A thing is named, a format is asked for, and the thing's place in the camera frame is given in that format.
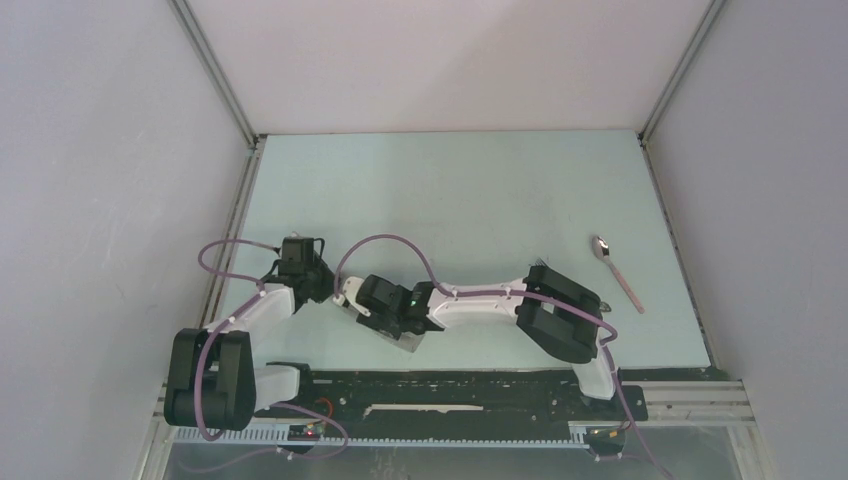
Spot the grey cloth napkin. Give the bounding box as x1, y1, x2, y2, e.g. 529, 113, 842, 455
374, 329, 426, 353

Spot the pink metal fork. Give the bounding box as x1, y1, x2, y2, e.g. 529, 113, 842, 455
525, 258, 612, 314

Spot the metal spoon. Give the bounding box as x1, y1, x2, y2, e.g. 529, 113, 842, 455
591, 235, 645, 315

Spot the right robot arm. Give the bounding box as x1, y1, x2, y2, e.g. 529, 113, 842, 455
333, 264, 622, 418

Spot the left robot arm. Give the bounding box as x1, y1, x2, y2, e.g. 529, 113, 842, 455
162, 236, 334, 441

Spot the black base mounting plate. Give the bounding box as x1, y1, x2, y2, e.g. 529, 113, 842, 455
291, 370, 648, 443

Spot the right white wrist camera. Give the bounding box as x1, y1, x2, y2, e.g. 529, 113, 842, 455
332, 276, 371, 317

